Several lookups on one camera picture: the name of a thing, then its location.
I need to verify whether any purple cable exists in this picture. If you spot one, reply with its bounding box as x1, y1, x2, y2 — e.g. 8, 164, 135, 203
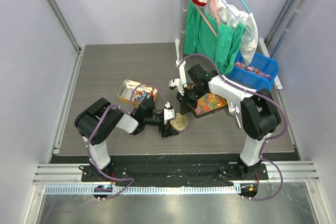
85, 82, 171, 200
175, 53, 289, 201

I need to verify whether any round wooden jar lid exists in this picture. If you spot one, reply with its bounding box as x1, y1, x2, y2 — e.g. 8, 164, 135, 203
170, 113, 188, 127

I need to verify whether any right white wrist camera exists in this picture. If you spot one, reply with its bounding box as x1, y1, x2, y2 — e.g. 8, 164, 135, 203
169, 77, 187, 96

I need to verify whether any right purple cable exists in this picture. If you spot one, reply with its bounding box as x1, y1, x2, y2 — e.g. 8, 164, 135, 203
175, 53, 289, 201

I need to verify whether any silver metal scoop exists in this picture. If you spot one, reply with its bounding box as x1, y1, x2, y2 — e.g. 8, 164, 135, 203
228, 101, 242, 129

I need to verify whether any gold tin of gummy candies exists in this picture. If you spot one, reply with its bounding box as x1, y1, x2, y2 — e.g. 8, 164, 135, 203
193, 93, 227, 119

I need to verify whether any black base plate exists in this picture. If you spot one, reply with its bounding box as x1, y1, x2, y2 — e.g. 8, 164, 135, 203
79, 154, 269, 187

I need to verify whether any blue plastic bin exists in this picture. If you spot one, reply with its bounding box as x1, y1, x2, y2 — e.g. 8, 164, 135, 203
228, 51, 279, 90

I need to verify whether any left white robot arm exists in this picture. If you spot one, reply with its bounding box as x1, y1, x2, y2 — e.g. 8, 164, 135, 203
74, 98, 179, 182

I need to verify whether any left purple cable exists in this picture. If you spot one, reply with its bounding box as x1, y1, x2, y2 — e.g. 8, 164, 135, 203
85, 82, 171, 200

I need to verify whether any white slotted cable duct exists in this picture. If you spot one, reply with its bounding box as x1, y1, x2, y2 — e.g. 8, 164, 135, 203
44, 184, 241, 195

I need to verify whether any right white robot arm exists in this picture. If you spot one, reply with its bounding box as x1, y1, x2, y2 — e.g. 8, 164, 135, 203
170, 64, 281, 179

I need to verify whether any white clothes rack stand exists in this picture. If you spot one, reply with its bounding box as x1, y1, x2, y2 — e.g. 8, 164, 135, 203
175, 0, 283, 90

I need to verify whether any clear glass jar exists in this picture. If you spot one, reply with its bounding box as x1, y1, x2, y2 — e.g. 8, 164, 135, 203
173, 126, 187, 134

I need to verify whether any white cloth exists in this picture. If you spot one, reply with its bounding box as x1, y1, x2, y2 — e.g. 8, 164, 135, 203
207, 0, 259, 64

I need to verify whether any green cloth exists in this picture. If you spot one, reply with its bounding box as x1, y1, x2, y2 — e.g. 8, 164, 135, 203
184, 2, 245, 75

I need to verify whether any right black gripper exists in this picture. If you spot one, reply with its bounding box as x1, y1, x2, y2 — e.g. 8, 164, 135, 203
176, 86, 207, 116

